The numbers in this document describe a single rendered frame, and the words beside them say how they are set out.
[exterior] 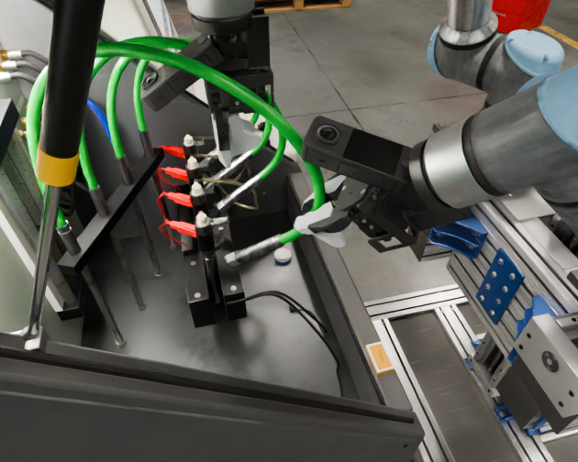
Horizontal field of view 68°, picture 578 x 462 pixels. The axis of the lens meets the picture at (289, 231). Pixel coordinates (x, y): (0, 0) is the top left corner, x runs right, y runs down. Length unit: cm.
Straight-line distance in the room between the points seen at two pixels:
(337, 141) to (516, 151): 16
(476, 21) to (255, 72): 58
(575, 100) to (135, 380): 39
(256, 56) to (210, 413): 40
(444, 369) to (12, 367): 145
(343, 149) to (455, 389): 129
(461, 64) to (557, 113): 72
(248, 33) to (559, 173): 36
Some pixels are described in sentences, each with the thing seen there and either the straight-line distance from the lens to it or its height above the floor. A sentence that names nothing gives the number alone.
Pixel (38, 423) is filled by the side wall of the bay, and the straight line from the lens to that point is 42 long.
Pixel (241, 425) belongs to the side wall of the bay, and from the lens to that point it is 48.
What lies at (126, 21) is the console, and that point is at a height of 132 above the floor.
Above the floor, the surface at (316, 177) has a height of 129.
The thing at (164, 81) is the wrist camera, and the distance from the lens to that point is 56.
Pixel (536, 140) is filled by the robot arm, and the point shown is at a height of 142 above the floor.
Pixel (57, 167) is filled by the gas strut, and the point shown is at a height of 146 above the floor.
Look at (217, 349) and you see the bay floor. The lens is 90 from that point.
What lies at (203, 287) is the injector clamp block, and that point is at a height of 98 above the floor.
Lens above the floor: 159
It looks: 44 degrees down
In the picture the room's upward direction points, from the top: straight up
